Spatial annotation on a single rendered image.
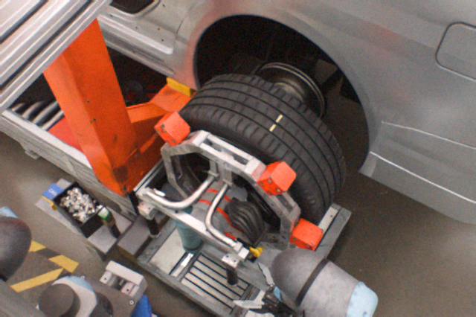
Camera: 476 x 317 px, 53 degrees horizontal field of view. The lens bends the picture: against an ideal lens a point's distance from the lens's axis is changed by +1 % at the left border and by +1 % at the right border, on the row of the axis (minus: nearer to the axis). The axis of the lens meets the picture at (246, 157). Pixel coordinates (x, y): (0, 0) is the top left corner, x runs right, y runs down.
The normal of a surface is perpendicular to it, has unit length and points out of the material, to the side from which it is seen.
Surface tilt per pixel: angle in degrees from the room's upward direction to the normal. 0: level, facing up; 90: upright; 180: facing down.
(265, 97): 2
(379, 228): 0
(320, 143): 43
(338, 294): 12
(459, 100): 90
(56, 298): 0
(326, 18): 90
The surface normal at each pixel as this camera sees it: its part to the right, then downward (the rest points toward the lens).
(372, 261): 0.00, -0.56
